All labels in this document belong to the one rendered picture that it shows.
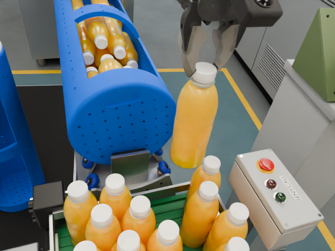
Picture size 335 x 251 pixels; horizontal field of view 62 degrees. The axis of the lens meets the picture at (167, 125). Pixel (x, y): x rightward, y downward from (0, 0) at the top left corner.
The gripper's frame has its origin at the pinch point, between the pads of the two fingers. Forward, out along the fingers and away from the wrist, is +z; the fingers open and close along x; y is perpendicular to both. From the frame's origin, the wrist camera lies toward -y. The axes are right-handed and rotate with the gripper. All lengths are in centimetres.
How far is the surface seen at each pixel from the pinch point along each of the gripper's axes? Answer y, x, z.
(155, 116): 16.5, 1.7, 23.6
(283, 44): 146, -156, 78
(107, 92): 16.4, 13.4, 14.5
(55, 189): 9.0, 27.9, 35.8
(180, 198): 5.0, -4.2, 45.9
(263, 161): -2.4, -19.7, 24.9
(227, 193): 52, -69, 136
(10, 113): 67, 46, 57
